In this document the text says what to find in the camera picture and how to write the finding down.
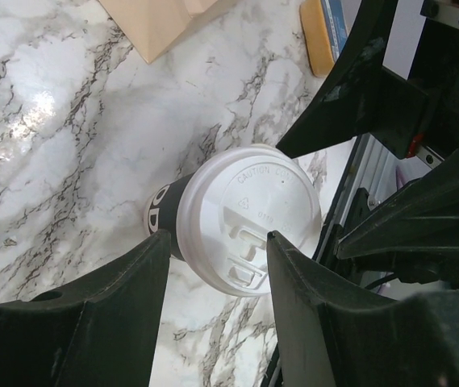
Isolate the black paper coffee cup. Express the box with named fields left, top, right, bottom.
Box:
left=144, top=173, right=198, bottom=264

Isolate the blue checkered paper bag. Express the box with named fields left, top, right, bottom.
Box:
left=100, top=0, right=236, bottom=64

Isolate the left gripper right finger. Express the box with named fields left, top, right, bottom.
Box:
left=267, top=231, right=459, bottom=386

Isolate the white plastic cup lid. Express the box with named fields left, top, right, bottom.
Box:
left=176, top=144, right=322, bottom=297

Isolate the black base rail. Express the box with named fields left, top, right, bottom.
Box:
left=261, top=132, right=407, bottom=387

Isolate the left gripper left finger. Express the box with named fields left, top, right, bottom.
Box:
left=0, top=231, right=170, bottom=386

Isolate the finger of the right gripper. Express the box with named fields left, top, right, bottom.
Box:
left=336, top=148, right=459, bottom=259

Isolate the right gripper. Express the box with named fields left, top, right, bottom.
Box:
left=277, top=1, right=459, bottom=160

